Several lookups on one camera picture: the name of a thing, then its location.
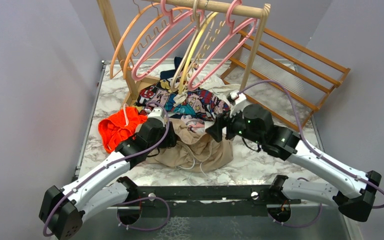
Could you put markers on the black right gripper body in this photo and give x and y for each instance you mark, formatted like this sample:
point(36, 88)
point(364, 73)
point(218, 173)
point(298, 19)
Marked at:
point(235, 125)

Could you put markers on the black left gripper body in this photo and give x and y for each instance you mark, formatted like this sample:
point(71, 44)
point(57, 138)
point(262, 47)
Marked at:
point(170, 142)

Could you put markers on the orange mesh shorts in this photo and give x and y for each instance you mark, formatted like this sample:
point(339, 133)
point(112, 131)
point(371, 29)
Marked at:
point(119, 127)

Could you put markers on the beige shorts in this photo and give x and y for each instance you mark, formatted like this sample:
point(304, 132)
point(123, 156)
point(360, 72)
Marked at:
point(193, 151)

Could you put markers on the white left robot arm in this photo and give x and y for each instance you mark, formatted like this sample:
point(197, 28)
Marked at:
point(64, 210)

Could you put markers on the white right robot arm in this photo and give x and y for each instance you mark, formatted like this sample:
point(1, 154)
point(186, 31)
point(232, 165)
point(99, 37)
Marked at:
point(352, 191)

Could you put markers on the comic print shorts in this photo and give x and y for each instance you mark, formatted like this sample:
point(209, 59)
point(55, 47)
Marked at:
point(199, 103)

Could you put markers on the inner orange hanger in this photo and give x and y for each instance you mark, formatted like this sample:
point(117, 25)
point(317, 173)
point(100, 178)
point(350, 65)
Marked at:
point(155, 31)

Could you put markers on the orange hanger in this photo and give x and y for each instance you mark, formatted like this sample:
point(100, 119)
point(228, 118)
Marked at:
point(155, 31)
point(125, 60)

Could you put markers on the yellow hanger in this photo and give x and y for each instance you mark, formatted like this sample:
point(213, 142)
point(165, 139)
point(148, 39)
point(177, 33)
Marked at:
point(184, 78)

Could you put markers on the cream notched hanger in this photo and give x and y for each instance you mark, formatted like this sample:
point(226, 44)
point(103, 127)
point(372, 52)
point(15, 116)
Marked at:
point(205, 38)

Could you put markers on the outer orange hanger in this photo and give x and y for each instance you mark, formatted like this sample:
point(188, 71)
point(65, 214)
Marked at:
point(125, 60)

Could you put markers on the beige hanger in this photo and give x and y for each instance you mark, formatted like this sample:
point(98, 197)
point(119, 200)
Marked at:
point(197, 17)

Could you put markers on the wooden clothes rack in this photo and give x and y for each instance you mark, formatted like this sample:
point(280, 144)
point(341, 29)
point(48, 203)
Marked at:
point(235, 16)

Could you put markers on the orange wooden slatted shelf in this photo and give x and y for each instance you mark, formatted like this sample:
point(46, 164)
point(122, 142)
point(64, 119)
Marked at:
point(301, 79)

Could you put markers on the white garment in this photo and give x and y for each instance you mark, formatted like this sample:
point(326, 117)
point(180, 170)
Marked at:
point(219, 88)

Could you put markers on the dark navy garment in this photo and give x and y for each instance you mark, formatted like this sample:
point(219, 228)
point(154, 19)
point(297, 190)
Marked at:
point(166, 76)

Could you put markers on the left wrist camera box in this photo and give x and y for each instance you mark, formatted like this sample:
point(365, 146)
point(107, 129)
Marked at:
point(158, 114)

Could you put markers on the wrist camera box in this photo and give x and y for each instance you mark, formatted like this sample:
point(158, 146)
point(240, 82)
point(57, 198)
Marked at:
point(158, 114)
point(238, 102)

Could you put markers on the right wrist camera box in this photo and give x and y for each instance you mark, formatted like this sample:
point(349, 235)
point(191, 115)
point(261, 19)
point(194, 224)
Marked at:
point(238, 102)

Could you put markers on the black mounting rail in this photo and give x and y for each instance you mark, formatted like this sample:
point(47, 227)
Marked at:
point(197, 201)

